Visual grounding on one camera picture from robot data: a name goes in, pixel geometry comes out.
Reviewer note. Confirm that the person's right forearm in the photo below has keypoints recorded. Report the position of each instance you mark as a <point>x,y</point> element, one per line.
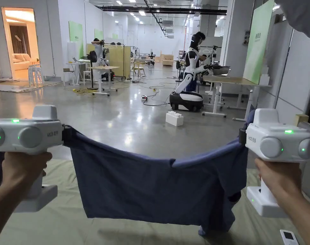
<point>300,217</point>

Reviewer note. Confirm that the white humanoid robot on wheels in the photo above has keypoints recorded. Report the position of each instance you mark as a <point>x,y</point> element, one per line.
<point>186,98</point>

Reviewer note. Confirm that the person's right hand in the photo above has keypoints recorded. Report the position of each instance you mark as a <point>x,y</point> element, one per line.
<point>282,178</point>

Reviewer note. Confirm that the large white building brick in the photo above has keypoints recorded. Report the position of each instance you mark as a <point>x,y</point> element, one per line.
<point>174,118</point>

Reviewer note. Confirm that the black pedestal fan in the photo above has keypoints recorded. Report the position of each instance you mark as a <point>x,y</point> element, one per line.
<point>93,56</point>

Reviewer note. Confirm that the person's left forearm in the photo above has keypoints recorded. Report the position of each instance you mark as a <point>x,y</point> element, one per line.
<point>4,211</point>

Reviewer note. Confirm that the white remote control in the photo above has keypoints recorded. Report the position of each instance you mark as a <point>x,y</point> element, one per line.
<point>289,237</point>

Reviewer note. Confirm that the standing desk with wooden top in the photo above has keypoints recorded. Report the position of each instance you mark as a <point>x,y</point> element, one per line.
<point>105,68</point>

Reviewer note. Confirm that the wooden desk with white legs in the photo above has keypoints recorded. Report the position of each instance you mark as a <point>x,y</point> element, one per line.
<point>231,81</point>

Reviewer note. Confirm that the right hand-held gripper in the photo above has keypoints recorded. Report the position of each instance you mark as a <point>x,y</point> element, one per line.
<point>272,143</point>

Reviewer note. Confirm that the cream sofa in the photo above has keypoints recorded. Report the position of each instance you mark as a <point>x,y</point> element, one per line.
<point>20,61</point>

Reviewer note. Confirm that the white power strip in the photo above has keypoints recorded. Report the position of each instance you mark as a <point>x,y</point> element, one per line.
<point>144,97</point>

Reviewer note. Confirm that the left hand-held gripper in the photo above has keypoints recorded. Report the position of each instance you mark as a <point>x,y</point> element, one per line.
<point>29,136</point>

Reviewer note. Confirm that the dark blue shirt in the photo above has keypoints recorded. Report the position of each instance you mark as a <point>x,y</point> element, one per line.
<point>149,188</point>

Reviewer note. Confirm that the pale green display board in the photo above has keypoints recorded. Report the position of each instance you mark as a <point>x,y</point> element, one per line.
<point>259,43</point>

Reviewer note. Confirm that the person's left hand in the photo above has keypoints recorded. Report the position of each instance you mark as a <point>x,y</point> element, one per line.
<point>22,171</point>

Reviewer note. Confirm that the white stepped blocks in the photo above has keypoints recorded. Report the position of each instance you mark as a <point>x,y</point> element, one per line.
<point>266,76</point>

